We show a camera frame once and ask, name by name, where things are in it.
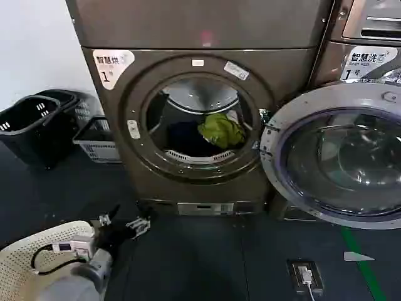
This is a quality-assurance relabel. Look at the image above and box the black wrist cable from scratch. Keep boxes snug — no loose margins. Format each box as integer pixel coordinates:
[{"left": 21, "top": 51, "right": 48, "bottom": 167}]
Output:
[{"left": 30, "top": 245, "right": 92, "bottom": 277}]

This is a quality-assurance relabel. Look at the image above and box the silver door latch plate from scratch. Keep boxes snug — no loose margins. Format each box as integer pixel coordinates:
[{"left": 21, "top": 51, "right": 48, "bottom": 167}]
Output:
[{"left": 126, "top": 119, "right": 142, "bottom": 140}]

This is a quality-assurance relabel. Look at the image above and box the green floor tape line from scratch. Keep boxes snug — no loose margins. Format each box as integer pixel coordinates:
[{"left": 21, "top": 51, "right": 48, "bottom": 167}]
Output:
[{"left": 339, "top": 224, "right": 387, "bottom": 301}]

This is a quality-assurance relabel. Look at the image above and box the cream perforated laundry basket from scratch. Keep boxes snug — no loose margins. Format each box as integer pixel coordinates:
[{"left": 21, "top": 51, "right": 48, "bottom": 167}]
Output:
[{"left": 0, "top": 219, "right": 95, "bottom": 301}]

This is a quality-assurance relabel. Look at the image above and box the green garment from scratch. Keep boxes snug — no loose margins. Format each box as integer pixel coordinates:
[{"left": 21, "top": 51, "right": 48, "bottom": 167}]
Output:
[{"left": 197, "top": 113, "right": 247, "bottom": 149}]

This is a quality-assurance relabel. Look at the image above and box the round glass dryer door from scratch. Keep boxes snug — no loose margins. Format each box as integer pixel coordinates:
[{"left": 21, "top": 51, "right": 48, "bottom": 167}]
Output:
[{"left": 259, "top": 80, "right": 401, "bottom": 225}]

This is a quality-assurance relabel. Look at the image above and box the dark blue garment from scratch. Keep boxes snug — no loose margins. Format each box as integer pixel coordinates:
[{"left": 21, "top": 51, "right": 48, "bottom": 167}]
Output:
[{"left": 168, "top": 120, "right": 222, "bottom": 157}]

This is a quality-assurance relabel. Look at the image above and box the white power cable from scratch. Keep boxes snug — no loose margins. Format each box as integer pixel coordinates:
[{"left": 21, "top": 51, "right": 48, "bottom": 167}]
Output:
[{"left": 305, "top": 281, "right": 318, "bottom": 301}]

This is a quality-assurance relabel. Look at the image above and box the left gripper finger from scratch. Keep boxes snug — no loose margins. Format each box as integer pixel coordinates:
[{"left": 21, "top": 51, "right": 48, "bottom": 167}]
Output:
[
  {"left": 98, "top": 204, "right": 122, "bottom": 226},
  {"left": 125, "top": 203, "right": 152, "bottom": 241}
]

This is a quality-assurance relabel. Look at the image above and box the grey floor tape piece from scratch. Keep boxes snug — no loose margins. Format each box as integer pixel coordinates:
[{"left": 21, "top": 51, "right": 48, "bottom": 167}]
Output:
[{"left": 343, "top": 251, "right": 376, "bottom": 262}]

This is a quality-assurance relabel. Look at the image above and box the grey washer with label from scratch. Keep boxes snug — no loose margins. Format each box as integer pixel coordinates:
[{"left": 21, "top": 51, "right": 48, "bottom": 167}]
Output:
[{"left": 308, "top": 40, "right": 401, "bottom": 222}]

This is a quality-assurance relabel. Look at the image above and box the white garment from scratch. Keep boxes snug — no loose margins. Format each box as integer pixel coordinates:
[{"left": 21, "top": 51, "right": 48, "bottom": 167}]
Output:
[{"left": 226, "top": 109, "right": 244, "bottom": 124}]

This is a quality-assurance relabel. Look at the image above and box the grey stacked machine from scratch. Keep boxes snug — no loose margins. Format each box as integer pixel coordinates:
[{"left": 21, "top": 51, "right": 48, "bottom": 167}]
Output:
[{"left": 65, "top": 0, "right": 336, "bottom": 50}]

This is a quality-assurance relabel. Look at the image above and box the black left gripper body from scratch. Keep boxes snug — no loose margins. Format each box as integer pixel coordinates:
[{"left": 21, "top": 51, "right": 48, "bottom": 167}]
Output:
[{"left": 93, "top": 218, "right": 136, "bottom": 252}]

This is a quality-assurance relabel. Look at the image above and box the grey machine with drawer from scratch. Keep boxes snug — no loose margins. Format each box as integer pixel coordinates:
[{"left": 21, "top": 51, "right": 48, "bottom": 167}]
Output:
[{"left": 328, "top": 0, "right": 401, "bottom": 44}]

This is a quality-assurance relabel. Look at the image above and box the white number label sticker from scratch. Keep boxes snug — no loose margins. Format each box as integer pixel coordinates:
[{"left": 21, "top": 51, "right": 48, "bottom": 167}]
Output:
[{"left": 92, "top": 49, "right": 136, "bottom": 92}]

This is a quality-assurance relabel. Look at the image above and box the grey dryer with round opening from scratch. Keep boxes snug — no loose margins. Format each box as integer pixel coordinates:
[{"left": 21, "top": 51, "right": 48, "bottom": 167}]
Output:
[{"left": 81, "top": 46, "right": 318, "bottom": 218}]

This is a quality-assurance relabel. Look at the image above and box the black floor socket box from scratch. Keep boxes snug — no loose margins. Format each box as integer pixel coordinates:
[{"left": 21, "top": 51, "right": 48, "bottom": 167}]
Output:
[{"left": 286, "top": 258, "right": 325, "bottom": 297}]

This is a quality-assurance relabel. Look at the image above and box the black plastic basket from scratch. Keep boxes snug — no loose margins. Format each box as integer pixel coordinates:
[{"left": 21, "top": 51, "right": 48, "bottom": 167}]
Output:
[
  {"left": 0, "top": 95, "right": 75, "bottom": 171},
  {"left": 34, "top": 88, "right": 105, "bottom": 129}
]

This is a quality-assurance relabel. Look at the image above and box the white lint filter grille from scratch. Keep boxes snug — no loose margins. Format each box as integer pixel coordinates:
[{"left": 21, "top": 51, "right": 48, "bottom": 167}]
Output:
[{"left": 164, "top": 149, "right": 236, "bottom": 164}]

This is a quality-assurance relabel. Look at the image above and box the white power plug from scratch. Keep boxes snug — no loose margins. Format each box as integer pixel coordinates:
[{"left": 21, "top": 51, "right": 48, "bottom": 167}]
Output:
[{"left": 297, "top": 265, "right": 313, "bottom": 285}]

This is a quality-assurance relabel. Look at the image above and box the slanted white barcode sticker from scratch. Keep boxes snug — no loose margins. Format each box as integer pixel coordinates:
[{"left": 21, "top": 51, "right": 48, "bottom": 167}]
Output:
[{"left": 223, "top": 60, "right": 250, "bottom": 80}]

